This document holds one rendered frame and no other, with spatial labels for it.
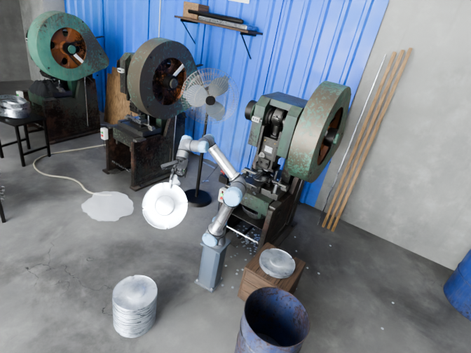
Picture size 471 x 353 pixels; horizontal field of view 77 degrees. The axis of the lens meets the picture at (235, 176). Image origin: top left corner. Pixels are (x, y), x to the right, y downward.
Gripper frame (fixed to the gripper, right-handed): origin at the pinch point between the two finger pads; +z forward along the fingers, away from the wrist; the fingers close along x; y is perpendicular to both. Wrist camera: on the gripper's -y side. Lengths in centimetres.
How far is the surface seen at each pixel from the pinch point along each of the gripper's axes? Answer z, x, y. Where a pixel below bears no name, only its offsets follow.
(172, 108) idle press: -115, 117, -52
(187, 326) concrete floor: 87, 62, 26
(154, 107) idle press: -101, 97, -64
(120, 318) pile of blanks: 86, 36, -16
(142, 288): 66, 41, -9
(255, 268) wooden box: 36, 63, 68
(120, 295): 73, 35, -21
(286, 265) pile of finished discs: 28, 66, 92
